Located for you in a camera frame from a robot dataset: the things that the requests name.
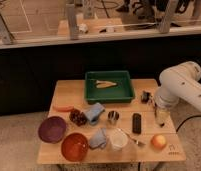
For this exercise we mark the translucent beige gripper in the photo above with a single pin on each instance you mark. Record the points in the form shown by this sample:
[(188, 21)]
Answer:
[(161, 116)]

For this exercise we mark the black handled brush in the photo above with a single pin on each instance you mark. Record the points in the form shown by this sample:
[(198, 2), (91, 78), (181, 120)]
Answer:
[(145, 97)]

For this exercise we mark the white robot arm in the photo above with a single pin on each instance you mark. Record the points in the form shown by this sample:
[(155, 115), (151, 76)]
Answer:
[(177, 82)]

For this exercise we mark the orange bowl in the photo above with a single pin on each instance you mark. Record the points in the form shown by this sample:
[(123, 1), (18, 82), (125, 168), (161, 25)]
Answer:
[(74, 147)]

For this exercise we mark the purple bowl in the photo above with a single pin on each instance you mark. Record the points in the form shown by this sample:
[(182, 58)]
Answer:
[(52, 129)]

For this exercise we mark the black remote control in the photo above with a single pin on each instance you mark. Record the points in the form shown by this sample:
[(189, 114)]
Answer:
[(136, 123)]

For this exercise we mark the yellow orange apple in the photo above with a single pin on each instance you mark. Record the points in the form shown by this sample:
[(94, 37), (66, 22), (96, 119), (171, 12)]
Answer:
[(159, 141)]

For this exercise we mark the metal spoon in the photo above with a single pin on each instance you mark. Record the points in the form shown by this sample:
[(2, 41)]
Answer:
[(136, 141)]

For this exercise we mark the white plastic cup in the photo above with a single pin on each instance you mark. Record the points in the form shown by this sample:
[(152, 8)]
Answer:
[(118, 139)]

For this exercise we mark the small metal cup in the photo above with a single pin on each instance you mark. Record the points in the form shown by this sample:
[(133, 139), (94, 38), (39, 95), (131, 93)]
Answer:
[(113, 117)]

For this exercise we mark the blue cloth lower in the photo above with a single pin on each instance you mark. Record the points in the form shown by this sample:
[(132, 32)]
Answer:
[(99, 139)]

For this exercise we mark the green plastic tray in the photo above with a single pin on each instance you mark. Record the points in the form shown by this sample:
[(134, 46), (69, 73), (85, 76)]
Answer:
[(123, 92)]

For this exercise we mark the yellow banana in tray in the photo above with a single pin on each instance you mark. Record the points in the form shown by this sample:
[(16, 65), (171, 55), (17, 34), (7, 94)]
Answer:
[(104, 84)]

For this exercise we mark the dark red grape bunch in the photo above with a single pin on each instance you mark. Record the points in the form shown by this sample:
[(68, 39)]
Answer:
[(78, 117)]

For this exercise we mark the wooden table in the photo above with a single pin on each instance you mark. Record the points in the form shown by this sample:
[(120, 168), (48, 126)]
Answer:
[(71, 93)]

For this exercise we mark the orange carrot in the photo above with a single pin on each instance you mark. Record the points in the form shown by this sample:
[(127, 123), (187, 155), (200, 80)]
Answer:
[(63, 109)]

